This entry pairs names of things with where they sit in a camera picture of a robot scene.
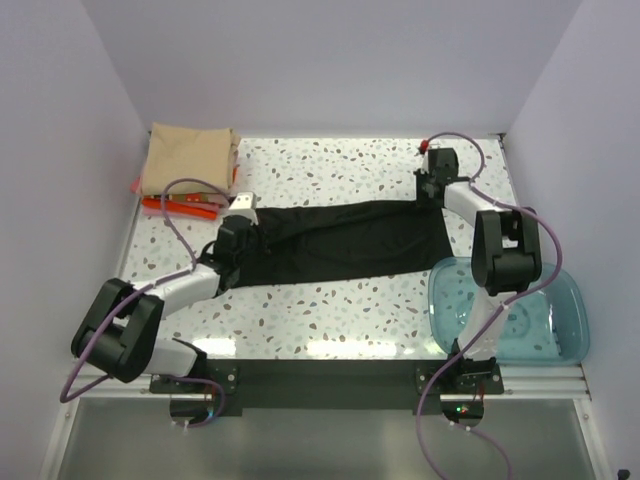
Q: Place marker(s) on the blue transparent plastic bin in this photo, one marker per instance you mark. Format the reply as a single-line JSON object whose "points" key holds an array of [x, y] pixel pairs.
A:
{"points": [[546, 328]]}

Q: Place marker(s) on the folded beige t shirt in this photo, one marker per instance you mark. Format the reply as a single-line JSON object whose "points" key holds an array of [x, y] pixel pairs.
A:
{"points": [[192, 160]]}

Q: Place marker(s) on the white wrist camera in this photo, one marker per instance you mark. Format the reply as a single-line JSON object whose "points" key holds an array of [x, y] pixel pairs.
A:
{"points": [[243, 204], [423, 147]]}

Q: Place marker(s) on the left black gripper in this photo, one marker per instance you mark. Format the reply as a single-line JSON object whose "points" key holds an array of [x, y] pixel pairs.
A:
{"points": [[256, 231]]}

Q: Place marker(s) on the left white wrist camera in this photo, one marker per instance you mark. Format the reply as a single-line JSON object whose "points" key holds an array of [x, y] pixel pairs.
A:
{"points": [[243, 204]]}

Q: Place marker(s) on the folded red orange t shirt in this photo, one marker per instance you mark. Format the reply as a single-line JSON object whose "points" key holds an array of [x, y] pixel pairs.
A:
{"points": [[198, 205]]}

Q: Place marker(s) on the folded pink t shirt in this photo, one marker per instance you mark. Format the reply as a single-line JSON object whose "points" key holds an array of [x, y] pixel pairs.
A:
{"points": [[202, 191]]}

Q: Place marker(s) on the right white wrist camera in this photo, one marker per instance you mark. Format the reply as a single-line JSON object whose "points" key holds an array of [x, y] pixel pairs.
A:
{"points": [[423, 147]]}

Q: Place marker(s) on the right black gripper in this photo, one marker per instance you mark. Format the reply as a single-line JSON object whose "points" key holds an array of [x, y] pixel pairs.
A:
{"points": [[420, 177]]}

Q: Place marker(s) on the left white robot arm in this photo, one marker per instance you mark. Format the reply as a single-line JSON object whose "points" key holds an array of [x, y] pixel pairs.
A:
{"points": [[119, 332]]}

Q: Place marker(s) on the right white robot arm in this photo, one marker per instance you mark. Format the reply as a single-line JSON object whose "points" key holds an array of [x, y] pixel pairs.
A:
{"points": [[505, 261]]}

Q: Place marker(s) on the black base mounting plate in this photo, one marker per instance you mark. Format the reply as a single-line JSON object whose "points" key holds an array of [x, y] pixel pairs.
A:
{"points": [[334, 384]]}

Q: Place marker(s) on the black t shirt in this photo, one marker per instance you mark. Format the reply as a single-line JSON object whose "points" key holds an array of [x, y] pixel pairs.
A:
{"points": [[345, 242]]}

